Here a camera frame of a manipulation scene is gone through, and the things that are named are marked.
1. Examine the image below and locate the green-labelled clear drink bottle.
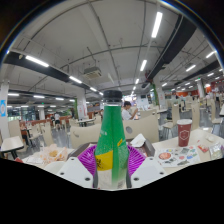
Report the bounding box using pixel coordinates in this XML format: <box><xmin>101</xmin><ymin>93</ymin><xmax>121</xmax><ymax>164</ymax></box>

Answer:
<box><xmin>93</xmin><ymin>89</ymin><xmax>131</xmax><ymax>191</ymax></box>

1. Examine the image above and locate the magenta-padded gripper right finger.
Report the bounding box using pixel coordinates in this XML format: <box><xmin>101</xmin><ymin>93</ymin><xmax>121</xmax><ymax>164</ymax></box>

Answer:
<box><xmin>127</xmin><ymin>144</ymin><xmax>170</xmax><ymax>189</ymax></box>

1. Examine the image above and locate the crumpled orange food wrapper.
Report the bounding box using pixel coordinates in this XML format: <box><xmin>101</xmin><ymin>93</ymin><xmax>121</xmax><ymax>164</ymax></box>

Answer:
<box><xmin>32</xmin><ymin>143</ymin><xmax>70</xmax><ymax>165</ymax></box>

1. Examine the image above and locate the colourful printed flyer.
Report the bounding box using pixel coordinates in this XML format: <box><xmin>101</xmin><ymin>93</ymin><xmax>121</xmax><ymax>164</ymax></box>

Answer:
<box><xmin>155</xmin><ymin>145</ymin><xmax>202</xmax><ymax>168</ymax></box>

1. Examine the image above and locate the beige table with black pedestal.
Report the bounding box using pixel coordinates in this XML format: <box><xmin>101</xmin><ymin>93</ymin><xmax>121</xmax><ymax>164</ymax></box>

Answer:
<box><xmin>0</xmin><ymin>135</ymin><xmax>25</xmax><ymax>161</ymax></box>

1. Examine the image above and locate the red paper cup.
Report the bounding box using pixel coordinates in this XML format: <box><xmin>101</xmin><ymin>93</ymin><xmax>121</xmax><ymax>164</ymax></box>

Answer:
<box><xmin>176</xmin><ymin>118</ymin><xmax>194</xmax><ymax>148</ymax></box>

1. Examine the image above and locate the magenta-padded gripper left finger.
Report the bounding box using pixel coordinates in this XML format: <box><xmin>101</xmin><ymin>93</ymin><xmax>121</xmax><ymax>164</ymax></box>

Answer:
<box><xmin>55</xmin><ymin>143</ymin><xmax>100</xmax><ymax>189</ymax></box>

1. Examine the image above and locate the group of beige chairs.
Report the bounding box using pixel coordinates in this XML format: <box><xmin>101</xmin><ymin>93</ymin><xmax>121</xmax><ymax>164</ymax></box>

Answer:
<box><xmin>7</xmin><ymin>96</ymin><xmax>224</xmax><ymax>150</ymax></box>

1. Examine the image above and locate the person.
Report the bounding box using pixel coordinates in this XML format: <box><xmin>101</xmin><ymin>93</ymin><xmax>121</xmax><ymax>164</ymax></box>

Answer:
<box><xmin>54</xmin><ymin>112</ymin><xmax>62</xmax><ymax>130</ymax></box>
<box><xmin>121</xmin><ymin>100</ymin><xmax>139</xmax><ymax>121</ymax></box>

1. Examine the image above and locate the white napkin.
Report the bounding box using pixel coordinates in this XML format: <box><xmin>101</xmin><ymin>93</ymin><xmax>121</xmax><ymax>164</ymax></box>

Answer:
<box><xmin>129</xmin><ymin>133</ymin><xmax>147</xmax><ymax>149</ymax></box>

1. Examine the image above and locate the group of ceiling lights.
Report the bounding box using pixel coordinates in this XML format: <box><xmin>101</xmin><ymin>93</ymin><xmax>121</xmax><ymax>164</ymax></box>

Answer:
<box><xmin>6</xmin><ymin>11</ymin><xmax>224</xmax><ymax>109</ymax></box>

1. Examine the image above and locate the small red sachet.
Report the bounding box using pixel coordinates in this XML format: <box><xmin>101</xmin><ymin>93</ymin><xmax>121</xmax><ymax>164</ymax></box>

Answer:
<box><xmin>197</xmin><ymin>143</ymin><xmax>211</xmax><ymax>154</ymax></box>

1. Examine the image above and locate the ceiling air conditioner unit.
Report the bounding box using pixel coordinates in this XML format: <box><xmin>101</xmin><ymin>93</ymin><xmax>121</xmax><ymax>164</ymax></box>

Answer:
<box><xmin>82</xmin><ymin>66</ymin><xmax>103</xmax><ymax>80</ymax></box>

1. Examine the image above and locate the clear plastic bag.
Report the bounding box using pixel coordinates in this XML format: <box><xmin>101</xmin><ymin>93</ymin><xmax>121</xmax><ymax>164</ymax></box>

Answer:
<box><xmin>207</xmin><ymin>142</ymin><xmax>224</xmax><ymax>161</ymax></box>

